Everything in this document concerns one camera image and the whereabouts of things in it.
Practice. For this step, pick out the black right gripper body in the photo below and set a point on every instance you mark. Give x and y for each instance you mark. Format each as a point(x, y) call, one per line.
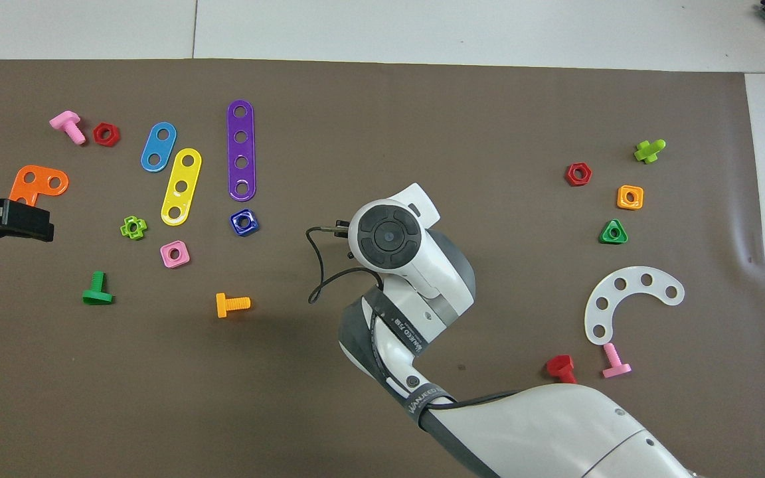
point(342, 229)

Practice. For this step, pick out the dark blue square nut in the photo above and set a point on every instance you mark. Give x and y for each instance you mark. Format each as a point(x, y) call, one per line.
point(234, 216)

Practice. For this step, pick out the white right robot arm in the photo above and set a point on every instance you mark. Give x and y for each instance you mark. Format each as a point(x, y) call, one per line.
point(422, 265)

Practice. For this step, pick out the lime cross nut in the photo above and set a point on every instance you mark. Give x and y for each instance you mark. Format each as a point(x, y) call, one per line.
point(123, 228)

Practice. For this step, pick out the green plastic screw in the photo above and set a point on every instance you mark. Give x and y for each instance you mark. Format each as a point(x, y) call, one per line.
point(97, 292)

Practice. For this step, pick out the pink plastic screw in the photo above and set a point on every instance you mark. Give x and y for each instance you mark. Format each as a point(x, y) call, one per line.
point(615, 365)
point(67, 121)

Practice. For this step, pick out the red hexagon nut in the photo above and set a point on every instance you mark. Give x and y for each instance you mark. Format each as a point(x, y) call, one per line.
point(97, 135)
point(569, 174)

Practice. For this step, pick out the orange plastic screw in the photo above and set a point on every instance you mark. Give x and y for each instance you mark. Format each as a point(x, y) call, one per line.
point(223, 305)

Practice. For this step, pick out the pink square nut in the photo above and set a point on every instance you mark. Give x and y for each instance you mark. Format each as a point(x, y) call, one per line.
point(184, 245)

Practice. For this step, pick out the red plastic screw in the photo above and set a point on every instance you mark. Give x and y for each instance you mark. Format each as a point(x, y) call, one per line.
point(559, 365)

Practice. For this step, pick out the green triangle nut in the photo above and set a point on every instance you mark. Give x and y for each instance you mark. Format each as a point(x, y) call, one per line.
point(605, 239)

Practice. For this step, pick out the orange square nut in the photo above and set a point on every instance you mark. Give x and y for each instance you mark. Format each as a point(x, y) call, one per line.
point(621, 190)

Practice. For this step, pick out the lime cross-head screw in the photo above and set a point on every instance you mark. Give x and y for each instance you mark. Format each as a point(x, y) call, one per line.
point(648, 153)

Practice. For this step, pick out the orange three-hole angle plate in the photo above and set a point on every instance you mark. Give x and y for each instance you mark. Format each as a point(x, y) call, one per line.
point(42, 179)

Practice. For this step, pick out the purple four-hole strip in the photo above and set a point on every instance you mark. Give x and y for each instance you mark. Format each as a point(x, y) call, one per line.
point(241, 150)

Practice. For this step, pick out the brown table mat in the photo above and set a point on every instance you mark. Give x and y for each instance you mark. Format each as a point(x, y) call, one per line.
point(422, 119)

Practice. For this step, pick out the blue two-hole strip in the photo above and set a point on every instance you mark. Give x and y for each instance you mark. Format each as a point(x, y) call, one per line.
point(159, 146)

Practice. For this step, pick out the yellow three-hole strip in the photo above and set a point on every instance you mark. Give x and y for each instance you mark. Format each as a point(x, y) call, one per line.
point(185, 174)

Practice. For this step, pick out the white curved perforated strip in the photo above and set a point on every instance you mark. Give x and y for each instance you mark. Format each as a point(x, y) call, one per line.
point(633, 279)

